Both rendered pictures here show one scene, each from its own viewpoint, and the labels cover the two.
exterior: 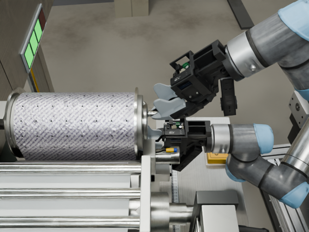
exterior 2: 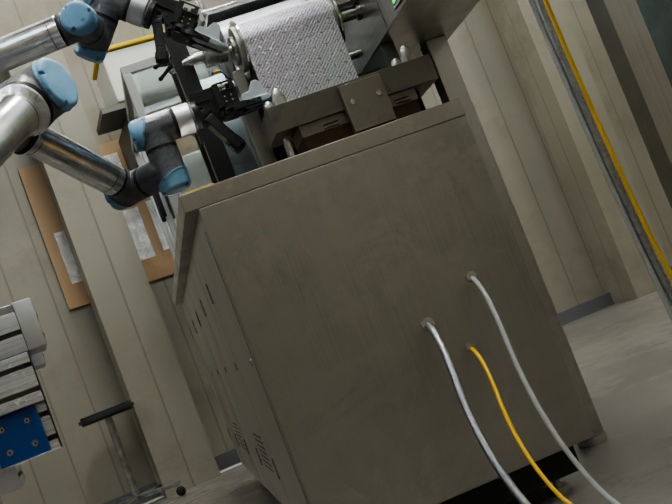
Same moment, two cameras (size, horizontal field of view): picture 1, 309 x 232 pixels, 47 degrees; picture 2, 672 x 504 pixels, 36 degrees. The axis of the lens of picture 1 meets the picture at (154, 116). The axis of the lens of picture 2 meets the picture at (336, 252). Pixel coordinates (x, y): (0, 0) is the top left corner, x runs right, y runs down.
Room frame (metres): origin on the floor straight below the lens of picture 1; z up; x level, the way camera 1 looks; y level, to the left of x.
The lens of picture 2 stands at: (2.94, -0.41, 0.54)
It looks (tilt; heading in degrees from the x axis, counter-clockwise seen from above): 4 degrees up; 169
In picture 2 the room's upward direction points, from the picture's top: 21 degrees counter-clockwise
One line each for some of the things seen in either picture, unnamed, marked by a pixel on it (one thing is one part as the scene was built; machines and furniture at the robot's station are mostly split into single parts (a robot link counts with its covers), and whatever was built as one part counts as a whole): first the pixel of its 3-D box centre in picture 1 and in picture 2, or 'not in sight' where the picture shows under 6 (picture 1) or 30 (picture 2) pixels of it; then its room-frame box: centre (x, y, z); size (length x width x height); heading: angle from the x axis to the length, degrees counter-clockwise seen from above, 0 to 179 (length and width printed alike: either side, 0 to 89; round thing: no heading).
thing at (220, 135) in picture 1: (217, 139); (185, 119); (0.54, -0.16, 1.11); 0.08 x 0.05 x 0.08; 0
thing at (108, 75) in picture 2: not in sight; (150, 76); (-2.42, 0.06, 2.11); 0.52 x 0.43 x 0.30; 97
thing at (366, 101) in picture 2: not in sight; (366, 103); (0.76, 0.21, 0.96); 0.10 x 0.03 x 0.11; 90
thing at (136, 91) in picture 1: (137, 122); (240, 49); (0.49, 0.04, 1.25); 0.15 x 0.01 x 0.15; 0
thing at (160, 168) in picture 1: (157, 184); (251, 132); (0.45, -0.01, 1.05); 0.06 x 0.05 x 0.31; 90
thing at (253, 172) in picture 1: (246, 164); (164, 172); (0.54, -0.25, 1.01); 0.11 x 0.08 x 0.11; 51
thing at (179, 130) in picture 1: (185, 136); (216, 105); (0.55, -0.08, 1.12); 0.12 x 0.08 x 0.09; 90
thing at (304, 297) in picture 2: not in sight; (321, 361); (-0.45, 0.08, 0.43); 2.52 x 0.64 x 0.86; 0
